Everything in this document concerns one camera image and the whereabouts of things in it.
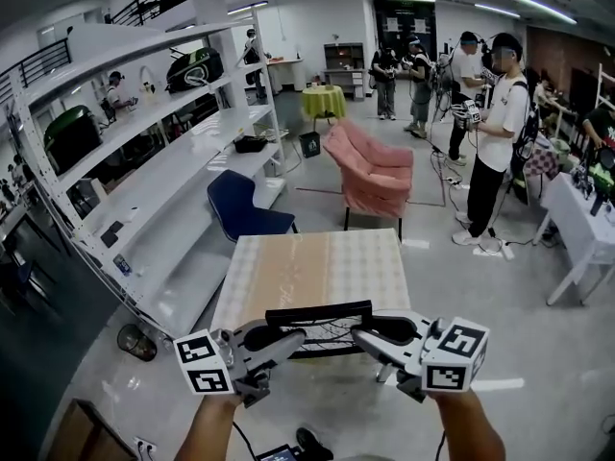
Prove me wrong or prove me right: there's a person's right forearm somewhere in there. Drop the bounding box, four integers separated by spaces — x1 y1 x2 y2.
433 389 506 461

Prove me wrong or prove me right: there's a person's left forearm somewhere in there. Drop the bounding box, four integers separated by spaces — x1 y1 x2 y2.
175 391 247 461

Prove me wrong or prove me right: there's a white metal shelving rack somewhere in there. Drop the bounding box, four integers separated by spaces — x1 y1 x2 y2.
0 10 290 341
594 62 615 110

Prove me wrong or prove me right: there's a brown wooden board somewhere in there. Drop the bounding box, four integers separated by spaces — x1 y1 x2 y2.
42 399 138 461

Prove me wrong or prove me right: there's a person's black shoe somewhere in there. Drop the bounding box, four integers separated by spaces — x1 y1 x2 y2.
295 426 334 461

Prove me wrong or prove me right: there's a blue chair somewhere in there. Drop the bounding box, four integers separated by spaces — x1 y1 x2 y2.
207 169 300 245

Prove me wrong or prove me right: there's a black-rimmed tray with branch pattern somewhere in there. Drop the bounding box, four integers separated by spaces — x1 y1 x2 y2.
264 299 374 360

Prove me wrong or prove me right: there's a black staircase railing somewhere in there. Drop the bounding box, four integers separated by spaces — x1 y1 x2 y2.
0 0 194 101

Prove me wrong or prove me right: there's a black and green bag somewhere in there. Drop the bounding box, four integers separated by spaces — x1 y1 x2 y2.
42 105 104 178
165 46 225 95

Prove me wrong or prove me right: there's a round table with green cloth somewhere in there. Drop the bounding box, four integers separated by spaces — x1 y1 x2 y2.
301 85 348 126

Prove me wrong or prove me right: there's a table with white cloth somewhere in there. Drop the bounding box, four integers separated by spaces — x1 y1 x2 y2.
532 171 615 307

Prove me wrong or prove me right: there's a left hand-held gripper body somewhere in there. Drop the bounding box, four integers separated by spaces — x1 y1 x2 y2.
172 328 274 409

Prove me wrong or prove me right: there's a black tray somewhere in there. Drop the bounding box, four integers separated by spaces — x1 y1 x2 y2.
234 135 268 155

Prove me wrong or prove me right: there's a black door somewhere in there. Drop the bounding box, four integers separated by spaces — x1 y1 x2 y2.
372 0 439 62

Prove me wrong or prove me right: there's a black device with blue screen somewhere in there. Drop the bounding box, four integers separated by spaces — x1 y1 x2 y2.
257 443 302 461

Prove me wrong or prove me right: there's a pink armchair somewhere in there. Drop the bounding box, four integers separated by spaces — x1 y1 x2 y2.
322 120 416 245

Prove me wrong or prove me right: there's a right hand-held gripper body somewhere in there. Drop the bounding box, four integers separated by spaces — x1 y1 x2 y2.
395 317 491 405

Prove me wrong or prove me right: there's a table with checked yellow cloth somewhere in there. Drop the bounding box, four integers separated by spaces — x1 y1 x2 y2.
209 228 412 357

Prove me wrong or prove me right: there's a table with red checkered cloth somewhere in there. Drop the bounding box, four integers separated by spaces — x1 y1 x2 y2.
523 132 561 180

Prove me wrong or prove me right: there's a gray cabinet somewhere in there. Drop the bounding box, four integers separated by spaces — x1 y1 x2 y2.
322 41 367 102

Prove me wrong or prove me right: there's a black mesh wastebasket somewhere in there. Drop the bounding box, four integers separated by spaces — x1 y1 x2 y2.
116 323 159 364

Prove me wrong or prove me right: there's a green waste bin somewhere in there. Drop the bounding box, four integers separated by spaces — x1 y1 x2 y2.
298 131 323 159

